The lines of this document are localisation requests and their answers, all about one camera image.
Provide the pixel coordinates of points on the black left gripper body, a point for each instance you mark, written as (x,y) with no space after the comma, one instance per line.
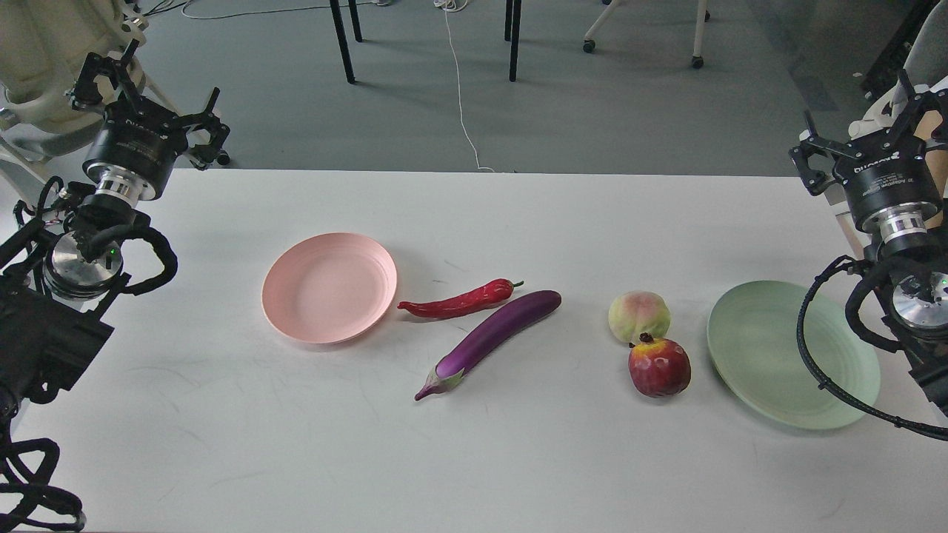
(134,143)

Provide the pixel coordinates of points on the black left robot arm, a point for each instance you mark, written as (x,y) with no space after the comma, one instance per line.
(81,246)

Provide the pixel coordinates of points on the pink plate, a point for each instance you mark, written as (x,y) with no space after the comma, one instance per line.
(329,288)

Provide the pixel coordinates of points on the beige office chair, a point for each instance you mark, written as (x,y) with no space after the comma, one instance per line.
(44,45)

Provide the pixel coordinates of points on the black table leg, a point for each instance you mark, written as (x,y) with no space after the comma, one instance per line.
(342,35)
(512,23)

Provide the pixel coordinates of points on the green pink peach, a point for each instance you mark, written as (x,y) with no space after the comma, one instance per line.
(634,313)

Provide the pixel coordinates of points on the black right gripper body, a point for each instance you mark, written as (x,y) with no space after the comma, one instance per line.
(886,175)

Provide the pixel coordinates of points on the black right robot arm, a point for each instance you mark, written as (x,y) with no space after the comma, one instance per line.
(899,303)

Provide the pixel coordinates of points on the black table leg right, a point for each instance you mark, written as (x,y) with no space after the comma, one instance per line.
(512,23)

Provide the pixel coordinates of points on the grey white chair right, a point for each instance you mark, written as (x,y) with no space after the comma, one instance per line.
(926,65)

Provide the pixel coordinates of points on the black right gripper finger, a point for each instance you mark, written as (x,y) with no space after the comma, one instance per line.
(919,103)
(821,162)

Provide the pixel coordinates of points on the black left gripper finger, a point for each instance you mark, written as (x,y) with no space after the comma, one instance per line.
(86,96)
(200,137)

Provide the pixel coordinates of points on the black table leg left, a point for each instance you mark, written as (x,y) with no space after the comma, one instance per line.
(342,35)

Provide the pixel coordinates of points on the red chili pepper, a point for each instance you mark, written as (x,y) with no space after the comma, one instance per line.
(483,297)

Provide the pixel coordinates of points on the green plate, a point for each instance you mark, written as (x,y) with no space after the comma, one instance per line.
(751,335)

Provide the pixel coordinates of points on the white chair base with wheels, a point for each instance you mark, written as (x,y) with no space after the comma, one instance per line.
(605,30)

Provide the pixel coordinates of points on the purple eggplant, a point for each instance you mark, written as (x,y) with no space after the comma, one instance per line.
(499,327)

